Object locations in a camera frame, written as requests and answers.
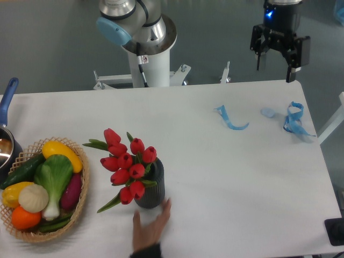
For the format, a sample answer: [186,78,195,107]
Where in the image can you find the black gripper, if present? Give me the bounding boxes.
[250,1,311,83]

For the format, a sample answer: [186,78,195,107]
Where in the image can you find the dark ribbed vase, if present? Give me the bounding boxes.
[135,159,165,209]

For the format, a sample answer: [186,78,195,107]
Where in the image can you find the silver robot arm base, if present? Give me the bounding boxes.
[96,0,177,55]

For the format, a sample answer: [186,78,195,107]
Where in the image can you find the dark sleeve forearm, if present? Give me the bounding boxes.
[130,243,162,258]

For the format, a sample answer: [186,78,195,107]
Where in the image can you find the person's hand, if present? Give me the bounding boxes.
[132,198,171,252]

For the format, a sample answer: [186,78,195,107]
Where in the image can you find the blue tangled ribbon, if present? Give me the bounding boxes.
[283,102,316,139]

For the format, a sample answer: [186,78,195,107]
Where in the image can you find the blue ribbon strip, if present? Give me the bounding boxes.
[214,105,249,131]

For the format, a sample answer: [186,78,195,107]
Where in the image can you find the black device at edge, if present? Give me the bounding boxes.
[324,218,344,246]

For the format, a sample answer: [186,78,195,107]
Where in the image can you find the red tulip bouquet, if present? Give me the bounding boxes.
[83,128,158,213]

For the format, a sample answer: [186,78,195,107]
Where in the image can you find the purple sweet potato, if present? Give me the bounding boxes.
[60,174,82,210]

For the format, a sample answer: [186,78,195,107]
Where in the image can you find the green bok choy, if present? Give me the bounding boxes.
[34,154,73,221]

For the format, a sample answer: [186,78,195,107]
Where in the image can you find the woven wicker basket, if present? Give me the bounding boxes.
[1,137,89,243]

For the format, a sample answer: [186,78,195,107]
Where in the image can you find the green cucumber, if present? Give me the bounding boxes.
[1,153,46,190]

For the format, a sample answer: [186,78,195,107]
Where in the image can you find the cream garlic bulb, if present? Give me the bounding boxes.
[18,184,49,213]

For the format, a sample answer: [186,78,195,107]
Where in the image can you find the green bean pods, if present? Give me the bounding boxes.
[38,213,72,233]

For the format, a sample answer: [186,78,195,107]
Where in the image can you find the yellow bell pepper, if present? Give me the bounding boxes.
[2,182,34,209]

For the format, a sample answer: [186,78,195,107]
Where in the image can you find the orange fruit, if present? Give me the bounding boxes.
[11,206,41,230]

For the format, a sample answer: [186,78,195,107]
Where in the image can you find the white frame at right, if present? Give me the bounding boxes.
[318,92,343,145]

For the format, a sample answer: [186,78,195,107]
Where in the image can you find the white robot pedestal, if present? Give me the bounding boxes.
[92,42,232,90]

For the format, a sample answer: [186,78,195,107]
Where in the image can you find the black cable on pedestal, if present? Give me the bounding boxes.
[135,42,149,88]

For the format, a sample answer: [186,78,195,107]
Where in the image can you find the blue handled saucepan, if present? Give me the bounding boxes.
[1,77,23,183]

